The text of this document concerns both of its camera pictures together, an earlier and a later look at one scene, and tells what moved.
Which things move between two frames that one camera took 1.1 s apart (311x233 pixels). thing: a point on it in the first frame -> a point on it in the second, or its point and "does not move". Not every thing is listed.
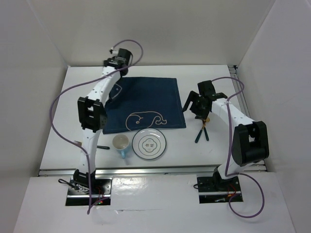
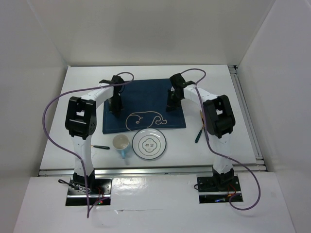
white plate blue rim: x=149 y=143 does not move
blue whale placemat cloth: x=141 y=104 does not move
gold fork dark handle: x=103 y=147 does not move
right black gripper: x=194 y=96 -> x=171 y=106
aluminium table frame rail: x=238 y=81 does not move
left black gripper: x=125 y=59 -> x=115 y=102
